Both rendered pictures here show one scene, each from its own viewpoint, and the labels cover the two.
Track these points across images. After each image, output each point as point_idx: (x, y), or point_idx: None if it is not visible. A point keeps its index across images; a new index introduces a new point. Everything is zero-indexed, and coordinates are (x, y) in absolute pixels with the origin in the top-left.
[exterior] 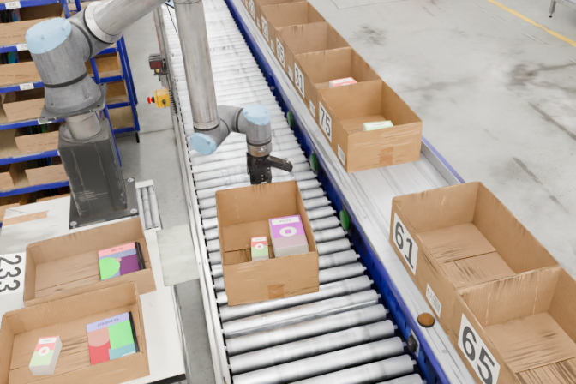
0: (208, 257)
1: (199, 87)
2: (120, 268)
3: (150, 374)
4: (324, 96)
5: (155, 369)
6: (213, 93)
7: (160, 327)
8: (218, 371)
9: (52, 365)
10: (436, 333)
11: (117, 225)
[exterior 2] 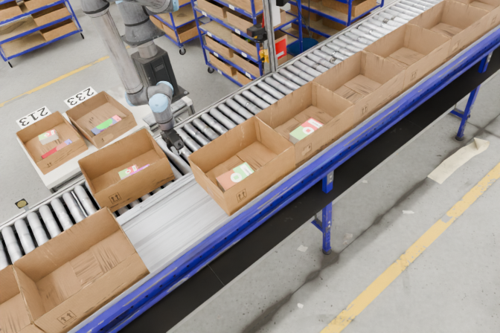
0: None
1: (114, 66)
2: (104, 128)
3: (45, 175)
4: (257, 123)
5: (47, 175)
6: (123, 73)
7: (73, 163)
8: (47, 198)
9: (43, 142)
10: None
11: (126, 109)
